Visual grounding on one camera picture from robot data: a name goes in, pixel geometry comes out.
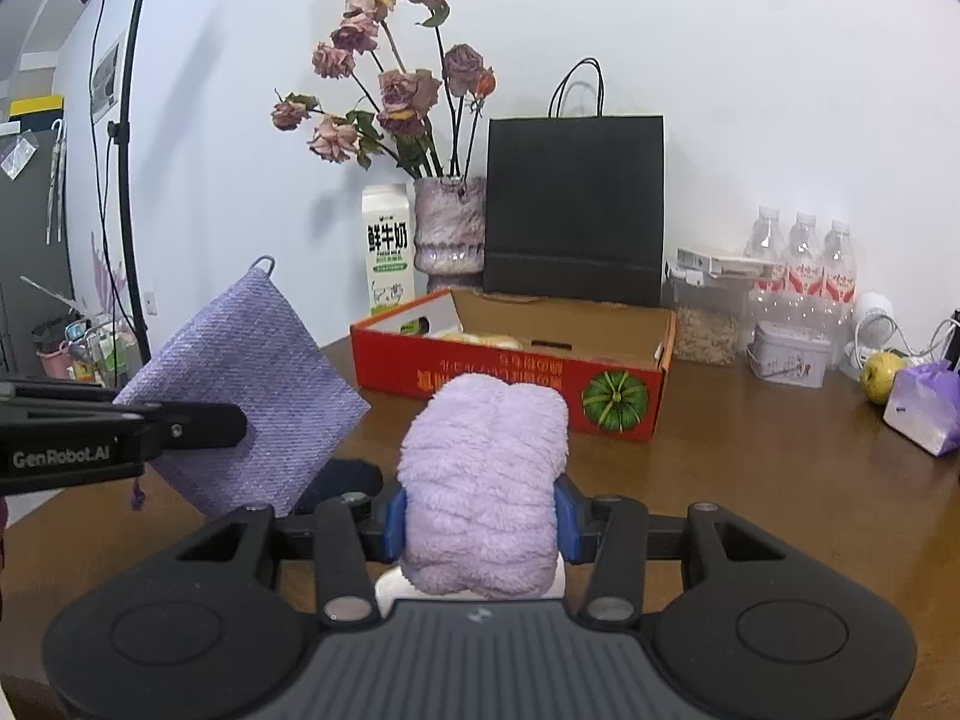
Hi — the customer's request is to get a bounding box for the small white fan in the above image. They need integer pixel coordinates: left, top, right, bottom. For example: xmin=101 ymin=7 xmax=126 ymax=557
xmin=838 ymin=291 xmax=897 ymax=380

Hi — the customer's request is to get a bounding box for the purple tissue pack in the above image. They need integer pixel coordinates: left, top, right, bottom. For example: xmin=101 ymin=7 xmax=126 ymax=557
xmin=883 ymin=360 xmax=960 ymax=458

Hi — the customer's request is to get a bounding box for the wall picture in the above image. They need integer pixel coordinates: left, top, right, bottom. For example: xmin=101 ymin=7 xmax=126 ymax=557
xmin=88 ymin=30 xmax=125 ymax=117

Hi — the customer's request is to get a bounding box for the black light stand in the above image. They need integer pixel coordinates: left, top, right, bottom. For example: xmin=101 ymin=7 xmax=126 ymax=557
xmin=58 ymin=0 xmax=177 ymax=361

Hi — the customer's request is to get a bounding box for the white charging cable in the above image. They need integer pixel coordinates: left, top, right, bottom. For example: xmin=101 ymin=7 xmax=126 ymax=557
xmin=844 ymin=313 xmax=947 ymax=372

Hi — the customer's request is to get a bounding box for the dried rose bouquet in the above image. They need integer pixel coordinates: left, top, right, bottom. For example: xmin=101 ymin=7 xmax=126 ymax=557
xmin=271 ymin=0 xmax=497 ymax=181

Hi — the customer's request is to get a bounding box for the pale tin box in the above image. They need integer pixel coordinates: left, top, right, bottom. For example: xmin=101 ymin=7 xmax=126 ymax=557
xmin=746 ymin=321 xmax=833 ymax=389

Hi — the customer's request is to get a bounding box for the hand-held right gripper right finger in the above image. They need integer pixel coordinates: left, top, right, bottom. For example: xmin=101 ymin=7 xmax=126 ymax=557
xmin=551 ymin=474 xmax=788 ymax=625

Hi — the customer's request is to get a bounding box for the clear water bottle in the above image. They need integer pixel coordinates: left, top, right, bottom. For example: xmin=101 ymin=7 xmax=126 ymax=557
xmin=782 ymin=212 xmax=826 ymax=327
xmin=742 ymin=205 xmax=788 ymax=350
xmin=820 ymin=220 xmax=860 ymax=331

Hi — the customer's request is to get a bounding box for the yellow green apple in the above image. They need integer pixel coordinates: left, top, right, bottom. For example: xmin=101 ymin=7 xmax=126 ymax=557
xmin=859 ymin=352 xmax=907 ymax=406

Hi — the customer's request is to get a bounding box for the white green milk carton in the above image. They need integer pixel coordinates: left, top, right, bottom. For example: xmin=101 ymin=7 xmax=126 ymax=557
xmin=361 ymin=184 xmax=417 ymax=320

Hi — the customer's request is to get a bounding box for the purple fluffy towel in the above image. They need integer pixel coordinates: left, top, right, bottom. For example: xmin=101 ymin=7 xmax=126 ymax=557
xmin=396 ymin=373 xmax=571 ymax=601

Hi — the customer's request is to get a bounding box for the dark grey cabinet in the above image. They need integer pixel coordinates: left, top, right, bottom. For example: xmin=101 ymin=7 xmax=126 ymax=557
xmin=0 ymin=127 xmax=76 ymax=383

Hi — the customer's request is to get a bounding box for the black paper bag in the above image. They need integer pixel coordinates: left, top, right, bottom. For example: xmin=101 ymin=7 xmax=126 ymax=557
xmin=483 ymin=58 xmax=667 ymax=308

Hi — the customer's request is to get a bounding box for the red cardboard box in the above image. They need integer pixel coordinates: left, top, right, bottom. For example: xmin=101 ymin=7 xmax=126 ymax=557
xmin=350 ymin=287 xmax=677 ymax=445

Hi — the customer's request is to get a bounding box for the purple woven cloth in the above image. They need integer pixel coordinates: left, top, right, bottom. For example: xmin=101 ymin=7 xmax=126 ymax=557
xmin=112 ymin=255 xmax=372 ymax=518

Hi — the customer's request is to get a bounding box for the clear plastic food container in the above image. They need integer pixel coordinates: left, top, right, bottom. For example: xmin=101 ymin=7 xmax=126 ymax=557
xmin=670 ymin=270 xmax=751 ymax=366

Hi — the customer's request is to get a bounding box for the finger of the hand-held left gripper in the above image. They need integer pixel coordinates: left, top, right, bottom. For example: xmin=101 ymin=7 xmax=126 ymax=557
xmin=142 ymin=401 xmax=248 ymax=460

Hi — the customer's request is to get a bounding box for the white yellow plush toy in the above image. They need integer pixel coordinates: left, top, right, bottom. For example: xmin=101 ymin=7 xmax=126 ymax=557
xmin=431 ymin=328 xmax=526 ymax=351

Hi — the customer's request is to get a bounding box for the pink mottled vase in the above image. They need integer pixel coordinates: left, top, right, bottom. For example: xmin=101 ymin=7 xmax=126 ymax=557
xmin=413 ymin=175 xmax=488 ymax=293

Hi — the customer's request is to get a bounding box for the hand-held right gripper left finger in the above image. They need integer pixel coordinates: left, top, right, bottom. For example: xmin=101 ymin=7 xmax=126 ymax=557
xmin=176 ymin=487 xmax=410 ymax=627

